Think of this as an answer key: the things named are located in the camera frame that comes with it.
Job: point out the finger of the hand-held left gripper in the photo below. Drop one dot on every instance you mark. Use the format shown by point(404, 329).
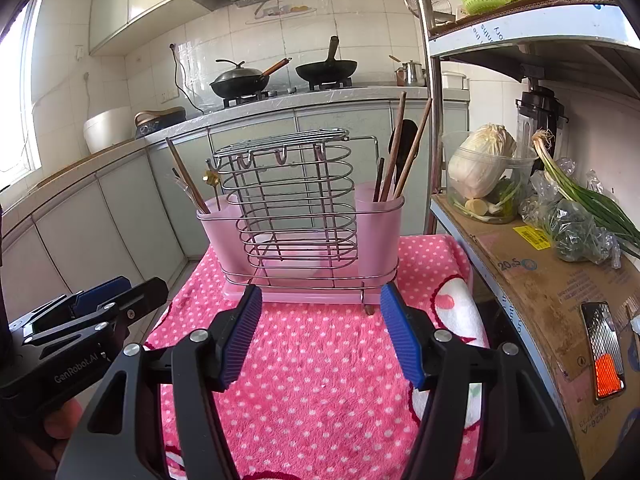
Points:
point(102, 292)
point(145, 292)

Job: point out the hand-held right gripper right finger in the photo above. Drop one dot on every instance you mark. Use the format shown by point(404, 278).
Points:
point(405, 340)

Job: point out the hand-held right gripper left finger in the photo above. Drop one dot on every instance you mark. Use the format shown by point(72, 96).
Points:
point(242, 340)

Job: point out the pink plastic cup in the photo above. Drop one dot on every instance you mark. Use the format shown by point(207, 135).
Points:
point(220, 245)
point(380, 240)

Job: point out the clear plastic chopstick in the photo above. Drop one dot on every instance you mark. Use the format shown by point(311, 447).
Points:
point(182, 186)

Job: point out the reddish brown chopstick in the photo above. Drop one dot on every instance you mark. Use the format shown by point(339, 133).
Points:
point(187, 176)

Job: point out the gold flower spoon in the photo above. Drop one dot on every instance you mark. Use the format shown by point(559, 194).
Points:
point(212, 176)

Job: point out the dark brown chopstick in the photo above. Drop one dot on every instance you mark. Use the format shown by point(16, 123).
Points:
point(380, 175)

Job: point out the light wooden chopstick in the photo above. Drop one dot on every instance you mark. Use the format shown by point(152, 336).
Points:
point(396, 135)
point(419, 135)

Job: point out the black spoon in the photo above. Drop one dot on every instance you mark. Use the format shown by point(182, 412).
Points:
point(410, 130)

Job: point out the person's left hand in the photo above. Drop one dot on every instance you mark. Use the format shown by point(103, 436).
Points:
point(62, 425)

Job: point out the pink polka dot towel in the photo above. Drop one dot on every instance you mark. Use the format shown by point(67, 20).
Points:
point(320, 360)

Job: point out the pink plastic drip tray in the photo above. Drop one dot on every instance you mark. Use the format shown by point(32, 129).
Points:
point(320, 295)

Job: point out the grey base cabinets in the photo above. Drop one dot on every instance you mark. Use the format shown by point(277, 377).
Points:
point(125, 200)

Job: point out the wooden cutting board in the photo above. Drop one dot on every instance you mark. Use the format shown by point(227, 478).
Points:
point(95, 155)

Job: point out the ginger piece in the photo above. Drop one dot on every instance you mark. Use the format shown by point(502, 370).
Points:
point(476, 206)

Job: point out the white rice cooker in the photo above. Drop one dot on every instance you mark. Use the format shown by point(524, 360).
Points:
point(110, 130)

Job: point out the yellow label sticker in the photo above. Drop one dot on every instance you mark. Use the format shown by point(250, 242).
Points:
point(532, 236)

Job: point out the clear plastic container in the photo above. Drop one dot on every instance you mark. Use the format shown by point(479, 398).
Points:
point(505, 207)

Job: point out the dark electric griddle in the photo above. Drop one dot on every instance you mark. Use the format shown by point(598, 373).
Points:
point(160, 120)

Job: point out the napa cabbage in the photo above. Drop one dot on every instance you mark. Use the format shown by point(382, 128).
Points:
point(480, 160)

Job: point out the window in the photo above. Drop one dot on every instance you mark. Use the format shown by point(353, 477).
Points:
point(20, 110)

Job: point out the black wok with lid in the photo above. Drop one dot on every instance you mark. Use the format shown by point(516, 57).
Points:
point(235, 85)

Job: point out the green onions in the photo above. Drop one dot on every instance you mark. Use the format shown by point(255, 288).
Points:
point(590, 200)

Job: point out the gas stove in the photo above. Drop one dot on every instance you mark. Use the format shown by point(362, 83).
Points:
point(280, 92)

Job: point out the small brown pot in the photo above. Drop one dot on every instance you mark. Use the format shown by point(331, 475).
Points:
point(400, 77)

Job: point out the white lidded container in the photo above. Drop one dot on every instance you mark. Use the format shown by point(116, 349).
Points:
point(455, 81)

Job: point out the metal kettle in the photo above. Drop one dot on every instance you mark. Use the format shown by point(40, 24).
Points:
point(412, 75)

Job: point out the black blender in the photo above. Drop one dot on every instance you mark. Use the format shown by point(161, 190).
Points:
point(542, 110)

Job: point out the metal shelf rack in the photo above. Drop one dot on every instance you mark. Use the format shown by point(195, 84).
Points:
point(550, 25)

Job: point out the white wall socket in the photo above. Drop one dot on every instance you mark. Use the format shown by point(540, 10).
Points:
point(170, 95)

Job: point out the white wall cabinets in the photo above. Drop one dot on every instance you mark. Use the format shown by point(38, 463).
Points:
point(130, 0)

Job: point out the glass wall shelf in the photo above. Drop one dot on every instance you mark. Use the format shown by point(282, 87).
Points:
point(280, 10)

